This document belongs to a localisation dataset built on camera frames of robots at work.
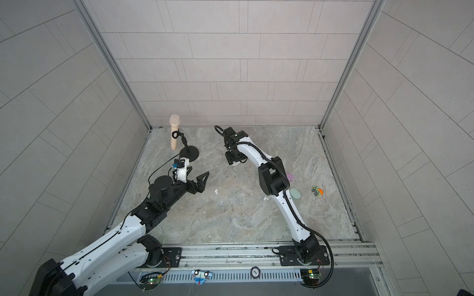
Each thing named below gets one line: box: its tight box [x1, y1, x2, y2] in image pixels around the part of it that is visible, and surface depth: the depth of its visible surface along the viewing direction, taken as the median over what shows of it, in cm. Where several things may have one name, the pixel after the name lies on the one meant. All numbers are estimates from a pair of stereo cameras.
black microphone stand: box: [171, 128, 200, 163], surface depth 104 cm
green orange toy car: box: [311, 186, 325, 197], surface depth 89 cm
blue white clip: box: [191, 269, 213, 285], surface depth 67 cm
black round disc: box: [250, 265, 262, 279], surface depth 69 cm
